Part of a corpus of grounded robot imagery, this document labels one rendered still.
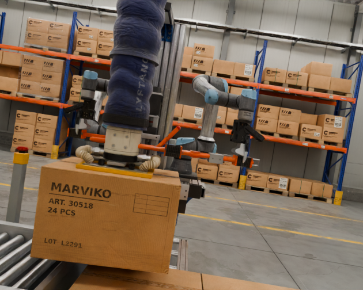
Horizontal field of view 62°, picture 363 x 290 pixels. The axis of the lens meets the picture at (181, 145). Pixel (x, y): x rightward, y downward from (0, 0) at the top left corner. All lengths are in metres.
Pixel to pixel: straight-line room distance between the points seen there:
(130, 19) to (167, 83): 0.76
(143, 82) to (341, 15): 10.47
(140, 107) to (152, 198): 0.42
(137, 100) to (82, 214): 0.56
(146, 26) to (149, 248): 0.98
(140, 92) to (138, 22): 0.31
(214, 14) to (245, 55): 1.68
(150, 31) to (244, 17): 9.30
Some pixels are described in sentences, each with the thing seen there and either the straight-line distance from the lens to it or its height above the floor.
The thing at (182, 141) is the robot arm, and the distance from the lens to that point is 1.90.
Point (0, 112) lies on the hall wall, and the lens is 11.70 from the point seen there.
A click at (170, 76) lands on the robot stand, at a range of 2.12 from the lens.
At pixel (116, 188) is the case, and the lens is 1.33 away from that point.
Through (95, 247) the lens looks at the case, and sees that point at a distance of 1.42.
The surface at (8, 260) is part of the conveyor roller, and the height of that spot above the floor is 0.54.
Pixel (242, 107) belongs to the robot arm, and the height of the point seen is 1.46.
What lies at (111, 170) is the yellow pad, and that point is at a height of 1.08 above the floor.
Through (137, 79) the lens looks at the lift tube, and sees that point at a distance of 1.41.
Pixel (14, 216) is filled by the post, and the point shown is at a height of 0.59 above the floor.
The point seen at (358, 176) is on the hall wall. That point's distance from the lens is 11.32.
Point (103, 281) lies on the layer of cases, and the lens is 1.60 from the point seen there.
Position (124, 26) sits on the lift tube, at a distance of 1.46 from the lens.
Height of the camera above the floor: 1.29
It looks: 2 degrees down
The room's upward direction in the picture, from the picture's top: 9 degrees clockwise
